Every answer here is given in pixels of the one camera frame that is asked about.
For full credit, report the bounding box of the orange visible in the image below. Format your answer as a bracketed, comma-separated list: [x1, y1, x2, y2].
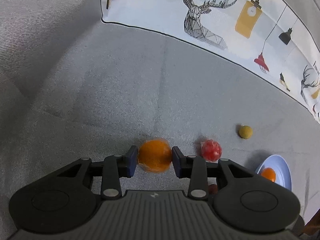
[137, 138, 172, 173]
[260, 167, 277, 182]

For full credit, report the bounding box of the dark red date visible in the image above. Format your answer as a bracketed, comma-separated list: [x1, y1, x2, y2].
[208, 184, 218, 195]

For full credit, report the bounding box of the light blue plate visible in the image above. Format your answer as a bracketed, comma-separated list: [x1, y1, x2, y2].
[255, 154, 292, 191]

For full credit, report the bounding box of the red fruit in plastic wrap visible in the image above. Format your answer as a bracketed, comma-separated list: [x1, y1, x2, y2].
[201, 139, 222, 163]

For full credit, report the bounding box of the small yellow fruit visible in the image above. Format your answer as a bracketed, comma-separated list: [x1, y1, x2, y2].
[238, 125, 253, 139]

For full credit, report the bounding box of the grey printed sofa cover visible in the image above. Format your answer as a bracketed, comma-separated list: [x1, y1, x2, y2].
[1, 0, 319, 239]

